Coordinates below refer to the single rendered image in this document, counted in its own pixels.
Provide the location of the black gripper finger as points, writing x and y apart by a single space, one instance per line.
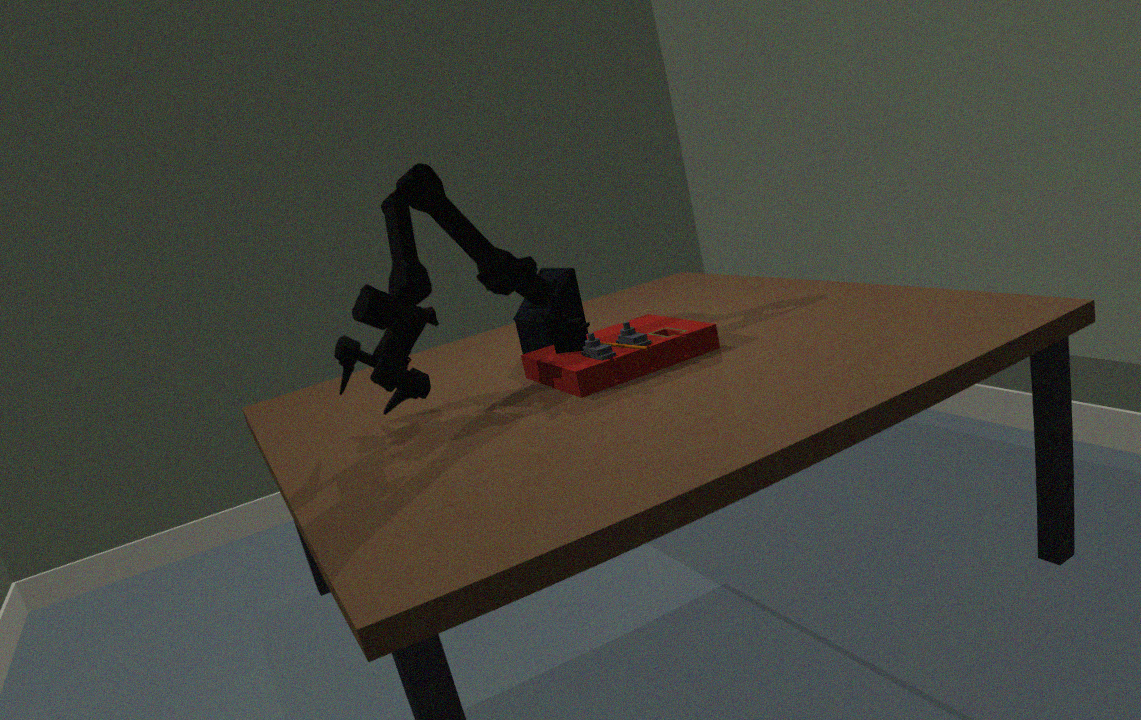
397 398
347 371

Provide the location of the black micro servo with orange cable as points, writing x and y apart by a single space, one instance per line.
569 335

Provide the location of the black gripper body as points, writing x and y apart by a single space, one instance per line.
347 350

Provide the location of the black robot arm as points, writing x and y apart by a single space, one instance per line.
409 284

